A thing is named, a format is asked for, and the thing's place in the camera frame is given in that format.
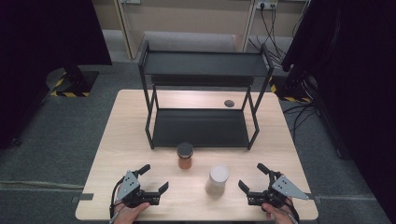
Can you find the white wall power outlet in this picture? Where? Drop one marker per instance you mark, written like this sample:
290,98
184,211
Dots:
266,3

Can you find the person's right hand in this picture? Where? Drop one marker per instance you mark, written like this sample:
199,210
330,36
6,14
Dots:
278,215

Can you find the dark curtain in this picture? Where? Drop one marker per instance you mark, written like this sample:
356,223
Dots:
358,77
37,62

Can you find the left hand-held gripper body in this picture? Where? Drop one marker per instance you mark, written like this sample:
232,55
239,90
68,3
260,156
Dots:
127,186

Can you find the black-lid jar with orange contents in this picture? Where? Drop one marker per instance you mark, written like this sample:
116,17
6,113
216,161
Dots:
185,155

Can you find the grey tape piece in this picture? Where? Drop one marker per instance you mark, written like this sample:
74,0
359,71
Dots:
313,197
83,197

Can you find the stand base with hazard stripes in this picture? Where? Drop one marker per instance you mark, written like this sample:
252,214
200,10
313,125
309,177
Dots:
292,90
74,84

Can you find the round grey table grommet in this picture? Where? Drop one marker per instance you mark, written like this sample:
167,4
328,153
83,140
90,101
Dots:
229,103

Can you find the white-lid jar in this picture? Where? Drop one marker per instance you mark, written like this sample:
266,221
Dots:
217,182

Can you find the beige wooden cabinet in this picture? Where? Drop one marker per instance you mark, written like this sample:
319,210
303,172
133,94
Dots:
186,15

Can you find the black metal two-tier rack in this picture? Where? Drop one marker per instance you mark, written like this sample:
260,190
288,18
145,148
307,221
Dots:
200,127

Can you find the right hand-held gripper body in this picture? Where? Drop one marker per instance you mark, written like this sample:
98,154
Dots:
286,188

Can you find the person's left hand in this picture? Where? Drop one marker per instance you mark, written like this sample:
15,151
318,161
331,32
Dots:
129,214

